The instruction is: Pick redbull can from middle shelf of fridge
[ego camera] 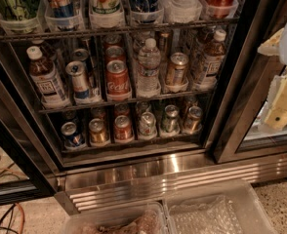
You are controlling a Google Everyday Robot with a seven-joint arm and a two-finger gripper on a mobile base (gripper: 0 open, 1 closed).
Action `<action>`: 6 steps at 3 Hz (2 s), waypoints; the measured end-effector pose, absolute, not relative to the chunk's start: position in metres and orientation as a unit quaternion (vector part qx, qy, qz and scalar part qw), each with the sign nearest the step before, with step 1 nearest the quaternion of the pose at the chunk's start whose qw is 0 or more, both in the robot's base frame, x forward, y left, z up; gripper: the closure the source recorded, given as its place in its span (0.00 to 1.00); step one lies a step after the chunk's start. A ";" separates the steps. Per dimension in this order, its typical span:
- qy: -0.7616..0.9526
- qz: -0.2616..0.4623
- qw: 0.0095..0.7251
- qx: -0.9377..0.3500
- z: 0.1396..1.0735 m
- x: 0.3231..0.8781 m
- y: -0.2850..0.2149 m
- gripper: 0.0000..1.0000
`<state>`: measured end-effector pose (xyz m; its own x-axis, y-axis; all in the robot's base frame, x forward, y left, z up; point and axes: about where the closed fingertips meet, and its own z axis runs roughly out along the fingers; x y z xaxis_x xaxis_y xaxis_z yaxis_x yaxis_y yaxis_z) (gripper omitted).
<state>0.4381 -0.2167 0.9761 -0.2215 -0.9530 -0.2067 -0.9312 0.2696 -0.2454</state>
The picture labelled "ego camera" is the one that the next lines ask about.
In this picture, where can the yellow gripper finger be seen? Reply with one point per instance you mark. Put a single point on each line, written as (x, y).
(271, 46)
(274, 115)

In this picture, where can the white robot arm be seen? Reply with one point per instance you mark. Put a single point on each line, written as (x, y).
(282, 52)

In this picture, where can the gold soda can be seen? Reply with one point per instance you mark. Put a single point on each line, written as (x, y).
(176, 69)

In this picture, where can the bronze can bottom shelf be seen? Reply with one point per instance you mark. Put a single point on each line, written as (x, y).
(192, 118)

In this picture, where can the top shelf water bottle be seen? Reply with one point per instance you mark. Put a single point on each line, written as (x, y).
(181, 11)

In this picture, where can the green can bottom shelf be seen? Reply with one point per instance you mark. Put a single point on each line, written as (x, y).
(170, 117)

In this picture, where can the silver can bottom shelf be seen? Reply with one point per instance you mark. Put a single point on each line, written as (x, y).
(147, 124)

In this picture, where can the front Coca-Cola can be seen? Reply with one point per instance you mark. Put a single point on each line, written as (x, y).
(117, 78)

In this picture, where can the red can bottom shelf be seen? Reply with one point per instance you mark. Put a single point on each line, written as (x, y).
(122, 127)

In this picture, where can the gold can bottom shelf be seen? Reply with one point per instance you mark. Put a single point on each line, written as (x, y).
(97, 130)

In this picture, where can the blue Pepsi can bottom shelf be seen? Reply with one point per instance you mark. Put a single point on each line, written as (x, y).
(72, 136)

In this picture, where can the open fridge door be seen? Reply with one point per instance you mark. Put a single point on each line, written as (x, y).
(20, 135)

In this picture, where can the right iced tea bottle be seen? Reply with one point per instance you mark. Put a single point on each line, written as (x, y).
(211, 59)

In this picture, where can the iced tea bottle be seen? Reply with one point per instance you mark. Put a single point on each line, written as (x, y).
(45, 76)
(211, 59)

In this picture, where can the right clear plastic bin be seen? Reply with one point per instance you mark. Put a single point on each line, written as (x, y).
(228, 207)

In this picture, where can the clear plastic bin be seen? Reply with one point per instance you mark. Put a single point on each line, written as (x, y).
(140, 218)
(228, 207)

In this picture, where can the clear water bottle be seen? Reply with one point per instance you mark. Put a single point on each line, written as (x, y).
(149, 59)

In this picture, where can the left clear plastic bin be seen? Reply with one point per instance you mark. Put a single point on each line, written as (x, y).
(140, 218)

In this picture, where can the left iced tea bottle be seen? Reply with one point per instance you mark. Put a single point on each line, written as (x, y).
(45, 76)

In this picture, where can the upper wire shelf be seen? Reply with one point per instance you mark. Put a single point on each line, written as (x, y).
(115, 30)

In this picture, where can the wire shelf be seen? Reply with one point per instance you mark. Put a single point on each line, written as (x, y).
(115, 30)
(42, 110)

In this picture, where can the middle wire shelf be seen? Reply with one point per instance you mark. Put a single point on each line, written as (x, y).
(42, 110)

